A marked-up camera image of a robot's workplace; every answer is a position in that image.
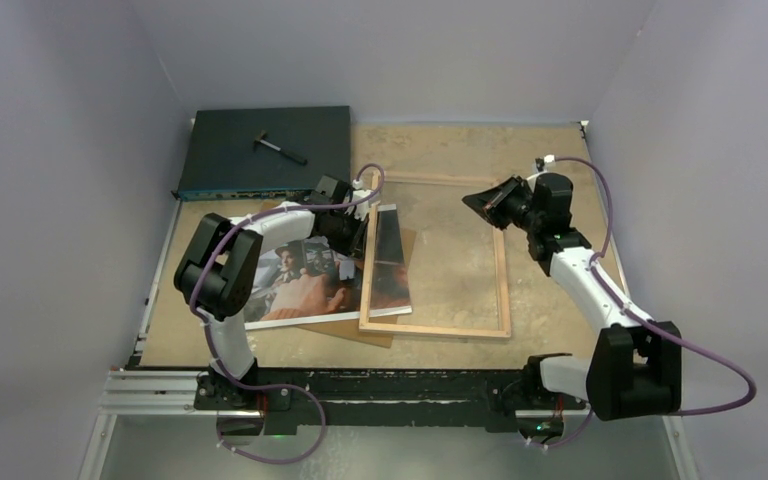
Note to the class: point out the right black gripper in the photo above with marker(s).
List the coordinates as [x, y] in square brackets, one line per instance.
[491, 202]

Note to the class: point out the wooden picture frame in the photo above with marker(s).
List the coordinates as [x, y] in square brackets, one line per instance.
[504, 324]

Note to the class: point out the aluminium extrusion rail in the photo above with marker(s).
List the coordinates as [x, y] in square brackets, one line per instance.
[189, 392]

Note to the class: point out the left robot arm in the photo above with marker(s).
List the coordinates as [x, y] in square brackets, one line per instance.
[217, 272]

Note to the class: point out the printed photo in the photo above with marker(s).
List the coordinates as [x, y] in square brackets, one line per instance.
[306, 282]

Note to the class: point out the small black hammer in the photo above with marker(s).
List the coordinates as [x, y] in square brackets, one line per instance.
[261, 140]

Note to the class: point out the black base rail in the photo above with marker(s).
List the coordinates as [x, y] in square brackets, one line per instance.
[496, 400]

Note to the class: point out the dark network switch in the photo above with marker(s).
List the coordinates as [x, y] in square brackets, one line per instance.
[222, 164]

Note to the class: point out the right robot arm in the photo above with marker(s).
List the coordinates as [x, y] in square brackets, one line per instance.
[635, 369]

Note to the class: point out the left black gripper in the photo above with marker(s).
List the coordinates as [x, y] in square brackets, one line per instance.
[352, 245]

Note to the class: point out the brown backing board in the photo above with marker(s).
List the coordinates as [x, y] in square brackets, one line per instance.
[348, 329]

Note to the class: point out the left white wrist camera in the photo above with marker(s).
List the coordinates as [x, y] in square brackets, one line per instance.
[360, 196]

